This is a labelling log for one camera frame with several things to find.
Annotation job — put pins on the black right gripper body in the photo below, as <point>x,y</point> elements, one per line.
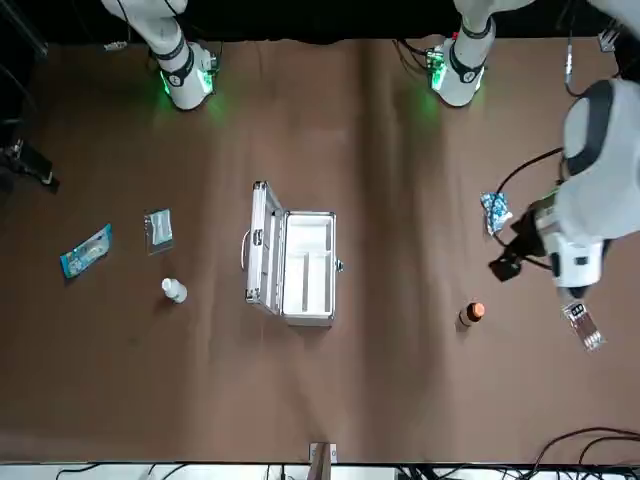
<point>10,160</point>

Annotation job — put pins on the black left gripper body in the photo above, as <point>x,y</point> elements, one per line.
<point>531,232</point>

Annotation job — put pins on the silver aluminium medicine case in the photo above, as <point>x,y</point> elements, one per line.
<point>300,270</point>

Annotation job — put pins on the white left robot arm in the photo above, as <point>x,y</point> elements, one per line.
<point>600,200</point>

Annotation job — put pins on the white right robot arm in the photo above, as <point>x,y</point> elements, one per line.
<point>180,65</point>

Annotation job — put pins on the blue white capsule packet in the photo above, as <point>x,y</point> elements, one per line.
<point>496,212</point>

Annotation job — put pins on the brown bottle orange cap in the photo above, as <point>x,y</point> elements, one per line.
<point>471,315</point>

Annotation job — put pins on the blue snack packet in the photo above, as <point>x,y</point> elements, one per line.
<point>86,251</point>

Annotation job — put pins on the clear packet brown sticks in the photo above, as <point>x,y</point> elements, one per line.
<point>582,325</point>

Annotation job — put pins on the silver foil packet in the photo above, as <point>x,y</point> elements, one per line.
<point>159,232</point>

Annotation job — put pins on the small white plastic bottle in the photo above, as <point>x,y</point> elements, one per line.
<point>175,291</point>

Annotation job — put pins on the aluminium frame post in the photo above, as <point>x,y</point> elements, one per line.
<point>322,460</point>

